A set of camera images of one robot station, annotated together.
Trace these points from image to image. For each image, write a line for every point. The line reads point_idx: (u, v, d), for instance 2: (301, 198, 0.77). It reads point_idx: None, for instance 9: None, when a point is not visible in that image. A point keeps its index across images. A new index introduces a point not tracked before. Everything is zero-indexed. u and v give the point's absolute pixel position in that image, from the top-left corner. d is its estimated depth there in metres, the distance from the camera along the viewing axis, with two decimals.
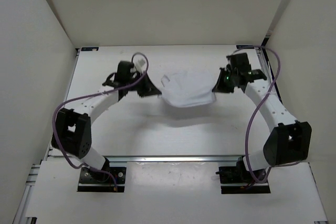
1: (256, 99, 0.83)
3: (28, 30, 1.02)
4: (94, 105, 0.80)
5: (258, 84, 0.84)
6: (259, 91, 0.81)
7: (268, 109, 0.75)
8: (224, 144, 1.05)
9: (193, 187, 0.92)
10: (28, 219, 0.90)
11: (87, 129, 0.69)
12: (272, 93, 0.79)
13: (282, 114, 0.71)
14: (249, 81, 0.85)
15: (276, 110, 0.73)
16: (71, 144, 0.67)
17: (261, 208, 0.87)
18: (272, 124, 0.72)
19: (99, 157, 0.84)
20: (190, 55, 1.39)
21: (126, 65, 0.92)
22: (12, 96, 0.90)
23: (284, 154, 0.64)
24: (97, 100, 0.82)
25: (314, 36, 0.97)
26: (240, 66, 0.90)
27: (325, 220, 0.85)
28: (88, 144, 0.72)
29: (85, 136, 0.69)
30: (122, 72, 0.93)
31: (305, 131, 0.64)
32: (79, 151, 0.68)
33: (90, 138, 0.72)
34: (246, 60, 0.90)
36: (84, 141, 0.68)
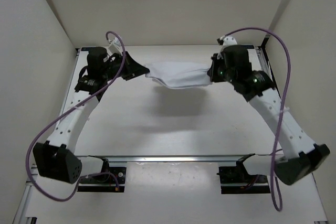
1: (266, 115, 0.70)
3: (28, 30, 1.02)
4: (72, 127, 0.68)
5: (268, 96, 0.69)
6: (271, 108, 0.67)
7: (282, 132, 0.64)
8: (224, 144, 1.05)
9: (193, 187, 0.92)
10: (28, 219, 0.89)
11: (71, 158, 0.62)
12: (286, 109, 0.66)
13: (299, 138, 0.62)
14: (256, 94, 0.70)
15: (293, 134, 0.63)
16: (60, 173, 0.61)
17: (261, 208, 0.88)
18: (290, 151, 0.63)
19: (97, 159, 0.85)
20: (190, 55, 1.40)
21: (96, 57, 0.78)
22: (13, 96, 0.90)
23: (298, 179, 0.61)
24: (74, 119, 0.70)
25: (314, 36, 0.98)
26: (241, 68, 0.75)
27: (325, 220, 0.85)
28: (77, 165, 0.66)
29: (73, 161, 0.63)
30: (96, 66, 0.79)
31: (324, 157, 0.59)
32: (71, 177, 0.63)
33: (77, 160, 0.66)
34: (248, 60, 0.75)
36: (73, 167, 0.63)
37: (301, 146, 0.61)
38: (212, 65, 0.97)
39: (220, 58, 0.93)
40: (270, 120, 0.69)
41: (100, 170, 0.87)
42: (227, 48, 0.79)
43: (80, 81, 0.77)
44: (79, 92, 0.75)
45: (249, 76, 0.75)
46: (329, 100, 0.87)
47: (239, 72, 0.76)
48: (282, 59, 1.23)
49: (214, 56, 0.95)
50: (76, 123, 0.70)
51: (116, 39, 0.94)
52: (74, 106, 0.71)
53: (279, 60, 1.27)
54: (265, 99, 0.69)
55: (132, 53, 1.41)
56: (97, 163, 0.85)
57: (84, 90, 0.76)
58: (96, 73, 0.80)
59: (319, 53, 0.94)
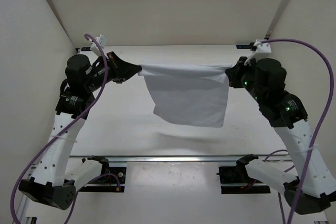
1: (292, 147, 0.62)
3: (28, 30, 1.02)
4: (56, 160, 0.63)
5: (299, 129, 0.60)
6: (300, 142, 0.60)
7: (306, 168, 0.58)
8: (224, 144, 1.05)
9: (193, 187, 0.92)
10: (28, 219, 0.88)
11: (59, 193, 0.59)
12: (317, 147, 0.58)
13: (323, 178, 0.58)
14: (287, 125, 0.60)
15: (317, 173, 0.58)
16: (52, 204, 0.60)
17: (261, 208, 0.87)
18: (309, 188, 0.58)
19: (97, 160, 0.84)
20: (190, 55, 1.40)
21: (76, 72, 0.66)
22: (13, 96, 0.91)
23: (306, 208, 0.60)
24: (59, 149, 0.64)
25: (314, 36, 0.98)
26: (272, 89, 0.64)
27: (325, 220, 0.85)
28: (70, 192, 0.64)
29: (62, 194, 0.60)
30: (77, 81, 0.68)
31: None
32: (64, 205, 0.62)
33: (69, 188, 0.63)
34: (282, 81, 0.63)
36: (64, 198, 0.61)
37: (324, 188, 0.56)
38: (236, 68, 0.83)
39: (248, 64, 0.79)
40: (294, 154, 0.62)
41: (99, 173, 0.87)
42: (260, 62, 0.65)
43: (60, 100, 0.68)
44: (60, 114, 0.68)
45: (280, 99, 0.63)
46: (329, 100, 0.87)
47: (269, 92, 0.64)
48: (282, 58, 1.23)
49: (240, 60, 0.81)
50: (62, 152, 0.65)
51: (98, 39, 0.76)
52: (56, 134, 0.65)
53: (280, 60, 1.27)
54: (295, 132, 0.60)
55: (133, 53, 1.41)
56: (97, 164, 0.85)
57: (67, 112, 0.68)
58: (79, 86, 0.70)
59: (319, 53, 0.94)
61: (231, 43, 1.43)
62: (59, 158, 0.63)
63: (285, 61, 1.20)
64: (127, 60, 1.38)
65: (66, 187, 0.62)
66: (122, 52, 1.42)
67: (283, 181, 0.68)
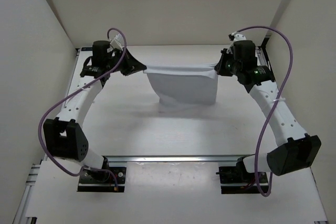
1: (262, 103, 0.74)
3: (28, 30, 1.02)
4: (79, 105, 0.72)
5: (265, 85, 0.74)
6: (267, 96, 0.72)
7: (275, 118, 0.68)
8: (224, 144, 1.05)
9: (193, 187, 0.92)
10: (28, 219, 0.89)
11: (80, 134, 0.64)
12: (281, 98, 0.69)
13: (291, 126, 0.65)
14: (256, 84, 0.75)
15: (285, 121, 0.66)
16: (67, 149, 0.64)
17: (260, 208, 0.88)
18: (280, 137, 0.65)
19: (97, 159, 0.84)
20: (190, 55, 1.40)
21: (101, 46, 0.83)
22: (13, 96, 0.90)
23: (288, 166, 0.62)
24: (80, 98, 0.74)
25: (314, 37, 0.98)
26: (247, 61, 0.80)
27: (325, 220, 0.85)
28: (85, 146, 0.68)
29: (80, 139, 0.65)
30: (100, 54, 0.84)
31: (315, 147, 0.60)
32: (79, 155, 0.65)
33: (84, 138, 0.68)
34: (253, 52, 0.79)
36: (81, 144, 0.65)
37: (291, 133, 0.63)
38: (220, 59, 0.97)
39: (230, 52, 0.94)
40: (265, 109, 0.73)
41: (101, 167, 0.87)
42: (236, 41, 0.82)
43: (84, 68, 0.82)
44: (84, 76, 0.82)
45: (253, 68, 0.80)
46: (329, 101, 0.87)
47: (244, 64, 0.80)
48: (283, 58, 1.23)
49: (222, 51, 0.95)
50: (83, 103, 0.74)
51: (117, 35, 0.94)
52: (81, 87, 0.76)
53: (280, 59, 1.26)
54: (262, 88, 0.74)
55: (133, 53, 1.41)
56: (97, 163, 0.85)
57: (90, 75, 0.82)
58: (100, 61, 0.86)
59: (319, 53, 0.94)
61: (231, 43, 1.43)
62: (81, 107, 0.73)
63: (285, 61, 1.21)
64: None
65: (83, 137, 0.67)
66: None
67: None
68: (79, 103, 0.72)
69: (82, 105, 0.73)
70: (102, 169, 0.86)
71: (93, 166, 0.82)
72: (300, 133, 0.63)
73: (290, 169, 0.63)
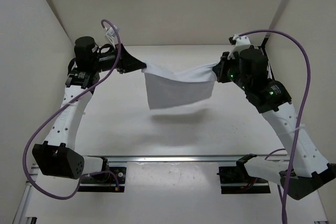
1: (278, 129, 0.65)
3: (28, 30, 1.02)
4: (69, 125, 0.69)
5: (283, 110, 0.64)
6: (286, 124, 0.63)
7: (297, 150, 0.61)
8: (224, 143, 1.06)
9: (193, 186, 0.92)
10: (28, 219, 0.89)
11: (72, 155, 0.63)
12: (302, 126, 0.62)
13: (313, 158, 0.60)
14: (273, 109, 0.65)
15: (307, 153, 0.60)
16: (62, 173, 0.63)
17: (261, 208, 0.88)
18: (301, 168, 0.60)
19: (96, 160, 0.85)
20: (190, 55, 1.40)
21: (84, 48, 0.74)
22: (13, 96, 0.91)
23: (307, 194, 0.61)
24: (69, 117, 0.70)
25: (314, 36, 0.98)
26: (258, 77, 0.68)
27: (325, 220, 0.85)
28: (80, 162, 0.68)
29: (73, 160, 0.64)
30: (85, 59, 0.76)
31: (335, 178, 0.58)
32: (74, 174, 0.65)
33: (78, 156, 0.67)
34: (266, 67, 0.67)
36: (74, 165, 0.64)
37: (316, 168, 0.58)
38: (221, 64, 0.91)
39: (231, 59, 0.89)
40: (282, 136, 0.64)
41: (101, 169, 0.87)
42: (242, 52, 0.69)
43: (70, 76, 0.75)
44: (71, 86, 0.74)
45: (265, 86, 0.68)
46: (329, 100, 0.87)
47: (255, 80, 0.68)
48: (282, 58, 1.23)
49: (223, 56, 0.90)
50: (73, 119, 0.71)
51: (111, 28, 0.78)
52: (67, 102, 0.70)
53: (280, 59, 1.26)
54: (281, 114, 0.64)
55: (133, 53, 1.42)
56: (96, 164, 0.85)
57: (76, 84, 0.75)
58: (87, 64, 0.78)
59: (319, 53, 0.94)
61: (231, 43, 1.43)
62: (71, 125, 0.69)
63: (285, 61, 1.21)
64: None
65: (76, 156, 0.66)
66: None
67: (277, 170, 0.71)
68: (68, 124, 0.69)
69: (71, 124, 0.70)
70: (102, 171, 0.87)
71: (93, 166, 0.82)
72: (323, 164, 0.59)
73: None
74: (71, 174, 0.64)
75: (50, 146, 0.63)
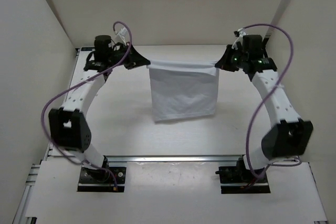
1: (262, 91, 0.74)
3: (28, 30, 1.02)
4: (83, 96, 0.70)
5: (266, 74, 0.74)
6: (266, 83, 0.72)
7: (271, 102, 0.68)
8: (224, 143, 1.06)
9: (193, 186, 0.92)
10: (28, 219, 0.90)
11: (83, 124, 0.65)
12: (280, 86, 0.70)
13: (286, 111, 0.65)
14: (258, 71, 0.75)
15: (280, 105, 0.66)
16: (71, 140, 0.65)
17: (261, 208, 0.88)
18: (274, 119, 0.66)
19: (97, 154, 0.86)
20: (190, 55, 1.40)
21: (102, 41, 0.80)
22: (13, 96, 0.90)
23: (281, 150, 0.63)
24: (83, 91, 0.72)
25: (314, 36, 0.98)
26: (251, 51, 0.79)
27: (325, 220, 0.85)
28: (88, 136, 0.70)
29: (84, 130, 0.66)
30: (101, 51, 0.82)
31: (307, 131, 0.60)
32: (82, 145, 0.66)
33: (88, 128, 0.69)
34: (261, 44, 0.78)
36: (84, 135, 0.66)
37: (284, 116, 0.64)
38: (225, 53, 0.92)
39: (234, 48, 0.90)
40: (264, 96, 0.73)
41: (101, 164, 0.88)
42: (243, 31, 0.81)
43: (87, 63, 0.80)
44: (88, 71, 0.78)
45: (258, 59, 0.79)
46: (329, 100, 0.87)
47: (251, 53, 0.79)
48: (283, 57, 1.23)
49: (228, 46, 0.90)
50: (88, 95, 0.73)
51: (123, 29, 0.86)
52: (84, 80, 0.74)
53: (279, 58, 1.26)
54: (263, 77, 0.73)
55: None
56: (97, 159, 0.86)
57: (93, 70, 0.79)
58: (102, 57, 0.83)
59: (319, 53, 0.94)
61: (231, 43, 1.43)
62: (85, 98, 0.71)
63: (285, 61, 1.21)
64: None
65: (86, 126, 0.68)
66: None
67: None
68: (82, 95, 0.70)
69: (85, 97, 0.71)
70: (102, 167, 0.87)
71: (94, 158, 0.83)
72: (293, 117, 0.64)
73: (282, 156, 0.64)
74: (79, 145, 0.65)
75: (66, 110, 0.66)
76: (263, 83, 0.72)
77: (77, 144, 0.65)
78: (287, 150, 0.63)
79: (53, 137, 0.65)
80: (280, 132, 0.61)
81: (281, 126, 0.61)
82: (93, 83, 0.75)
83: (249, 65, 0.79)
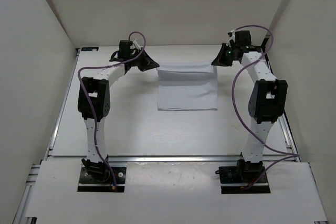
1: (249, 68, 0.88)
3: (28, 30, 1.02)
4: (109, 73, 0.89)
5: (251, 54, 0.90)
6: (252, 59, 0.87)
7: (254, 71, 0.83)
8: (224, 143, 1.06)
9: (193, 187, 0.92)
10: (28, 219, 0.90)
11: (107, 92, 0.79)
12: (263, 61, 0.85)
13: (265, 74, 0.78)
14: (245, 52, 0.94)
15: (261, 71, 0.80)
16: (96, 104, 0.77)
17: (261, 208, 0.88)
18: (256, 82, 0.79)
19: (103, 140, 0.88)
20: (190, 55, 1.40)
21: (126, 43, 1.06)
22: (12, 96, 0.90)
23: (263, 107, 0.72)
24: (111, 71, 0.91)
25: (314, 37, 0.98)
26: (241, 41, 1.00)
27: (325, 220, 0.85)
28: (108, 105, 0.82)
29: (106, 97, 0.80)
30: (124, 50, 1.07)
31: (282, 86, 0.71)
32: (103, 110, 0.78)
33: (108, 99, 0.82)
34: (248, 37, 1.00)
36: (105, 101, 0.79)
37: (264, 77, 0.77)
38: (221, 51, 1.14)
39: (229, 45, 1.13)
40: (250, 70, 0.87)
41: (102, 162, 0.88)
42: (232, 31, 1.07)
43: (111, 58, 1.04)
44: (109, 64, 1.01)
45: None
46: (329, 100, 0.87)
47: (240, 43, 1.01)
48: (282, 57, 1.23)
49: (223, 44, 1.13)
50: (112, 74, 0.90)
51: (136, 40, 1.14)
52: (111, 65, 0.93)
53: (280, 57, 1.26)
54: (250, 56, 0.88)
55: None
56: (102, 146, 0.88)
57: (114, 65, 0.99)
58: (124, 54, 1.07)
59: (319, 53, 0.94)
61: None
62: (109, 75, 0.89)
63: (284, 61, 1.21)
64: None
65: (108, 96, 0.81)
66: None
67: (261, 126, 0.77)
68: (108, 72, 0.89)
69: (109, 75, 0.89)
70: (103, 162, 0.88)
71: (101, 142, 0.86)
72: (272, 77, 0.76)
73: (265, 114, 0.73)
74: (100, 107, 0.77)
75: (94, 80, 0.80)
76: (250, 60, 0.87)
77: (98, 106, 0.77)
78: (270, 108, 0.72)
79: (80, 102, 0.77)
80: (260, 88, 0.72)
81: (260, 83, 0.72)
82: (117, 68, 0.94)
83: (239, 50, 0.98)
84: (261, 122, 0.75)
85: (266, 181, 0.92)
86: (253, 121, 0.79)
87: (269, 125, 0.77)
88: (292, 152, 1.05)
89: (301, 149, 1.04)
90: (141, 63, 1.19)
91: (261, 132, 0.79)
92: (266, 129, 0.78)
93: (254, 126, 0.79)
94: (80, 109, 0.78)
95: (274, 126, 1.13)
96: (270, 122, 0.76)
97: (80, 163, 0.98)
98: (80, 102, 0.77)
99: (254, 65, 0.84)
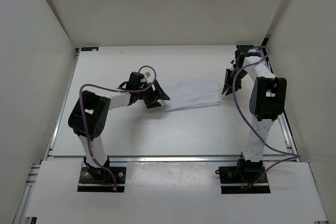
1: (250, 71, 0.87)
3: (28, 31, 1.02)
4: (113, 95, 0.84)
5: (252, 57, 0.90)
6: (252, 61, 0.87)
7: (254, 71, 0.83)
8: (224, 143, 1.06)
9: (193, 187, 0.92)
10: (28, 219, 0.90)
11: (104, 112, 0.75)
12: (263, 63, 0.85)
13: (265, 73, 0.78)
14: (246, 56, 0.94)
15: (261, 71, 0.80)
16: (88, 121, 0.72)
17: (261, 208, 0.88)
18: None
19: (102, 152, 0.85)
20: (190, 54, 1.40)
21: (136, 76, 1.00)
22: (12, 96, 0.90)
23: (263, 104, 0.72)
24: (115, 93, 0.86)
25: (314, 38, 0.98)
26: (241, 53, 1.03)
27: (325, 220, 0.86)
28: (102, 126, 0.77)
29: (102, 117, 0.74)
30: (133, 83, 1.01)
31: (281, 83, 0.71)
32: (94, 129, 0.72)
33: (104, 120, 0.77)
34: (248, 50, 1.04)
36: (100, 121, 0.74)
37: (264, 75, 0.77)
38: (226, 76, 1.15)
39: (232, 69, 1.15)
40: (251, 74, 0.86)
41: (103, 164, 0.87)
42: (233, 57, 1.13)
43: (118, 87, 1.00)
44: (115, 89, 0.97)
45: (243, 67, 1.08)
46: (330, 100, 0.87)
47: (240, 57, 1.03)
48: (282, 57, 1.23)
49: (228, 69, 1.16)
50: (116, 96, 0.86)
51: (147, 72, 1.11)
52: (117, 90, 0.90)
53: (280, 57, 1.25)
54: (251, 59, 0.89)
55: (132, 52, 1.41)
56: (100, 158, 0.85)
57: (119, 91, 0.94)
58: (132, 87, 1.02)
59: (319, 54, 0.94)
61: (231, 43, 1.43)
62: (114, 97, 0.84)
63: (284, 61, 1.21)
64: (127, 60, 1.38)
65: (103, 117, 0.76)
66: (122, 51, 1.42)
67: (261, 125, 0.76)
68: (112, 94, 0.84)
69: (113, 97, 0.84)
70: (103, 166, 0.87)
71: (99, 154, 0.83)
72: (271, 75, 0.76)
73: (265, 112, 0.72)
74: (93, 125, 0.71)
75: (95, 96, 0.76)
76: (250, 61, 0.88)
77: (92, 124, 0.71)
78: (270, 105, 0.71)
79: (72, 116, 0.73)
80: (260, 85, 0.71)
81: (260, 80, 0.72)
82: (122, 94, 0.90)
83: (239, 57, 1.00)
84: (261, 119, 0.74)
85: (266, 180, 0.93)
86: (254, 119, 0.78)
87: (269, 123, 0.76)
88: (293, 152, 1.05)
89: (301, 149, 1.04)
90: (148, 97, 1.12)
91: (261, 130, 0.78)
92: (266, 128, 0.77)
93: (254, 124, 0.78)
94: (71, 125, 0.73)
95: (274, 126, 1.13)
96: (270, 120, 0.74)
97: (80, 163, 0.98)
98: (73, 116, 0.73)
99: (254, 66, 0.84)
